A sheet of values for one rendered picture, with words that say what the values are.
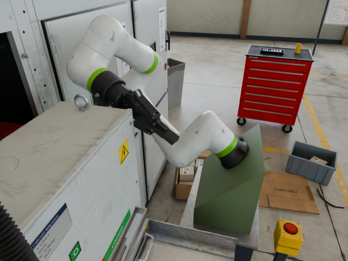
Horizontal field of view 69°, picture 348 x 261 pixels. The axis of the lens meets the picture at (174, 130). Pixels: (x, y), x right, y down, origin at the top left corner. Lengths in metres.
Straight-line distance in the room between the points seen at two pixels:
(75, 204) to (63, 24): 0.64
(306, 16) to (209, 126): 7.63
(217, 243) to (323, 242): 1.42
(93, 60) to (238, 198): 0.73
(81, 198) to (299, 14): 8.22
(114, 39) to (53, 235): 0.55
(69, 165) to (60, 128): 0.15
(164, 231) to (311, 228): 1.56
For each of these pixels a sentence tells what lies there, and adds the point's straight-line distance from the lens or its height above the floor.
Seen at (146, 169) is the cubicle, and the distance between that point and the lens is 1.99.
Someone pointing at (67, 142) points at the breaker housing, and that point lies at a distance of 0.60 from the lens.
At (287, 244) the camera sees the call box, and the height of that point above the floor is 0.86.
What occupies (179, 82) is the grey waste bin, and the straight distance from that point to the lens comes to 3.68.
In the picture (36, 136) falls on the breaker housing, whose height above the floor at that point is 1.39.
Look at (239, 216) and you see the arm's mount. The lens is 1.14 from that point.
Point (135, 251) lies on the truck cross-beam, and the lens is 0.94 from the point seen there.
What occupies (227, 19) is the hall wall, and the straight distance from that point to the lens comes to 8.41.
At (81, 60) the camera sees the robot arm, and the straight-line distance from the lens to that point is 0.82.
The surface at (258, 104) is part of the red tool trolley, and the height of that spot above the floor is 0.36.
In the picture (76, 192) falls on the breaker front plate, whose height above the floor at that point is 1.35.
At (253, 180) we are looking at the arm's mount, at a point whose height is 1.05.
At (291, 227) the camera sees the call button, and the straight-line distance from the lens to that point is 1.09.
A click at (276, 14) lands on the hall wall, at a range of 8.41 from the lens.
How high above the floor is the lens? 1.70
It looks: 32 degrees down
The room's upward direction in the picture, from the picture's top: straight up
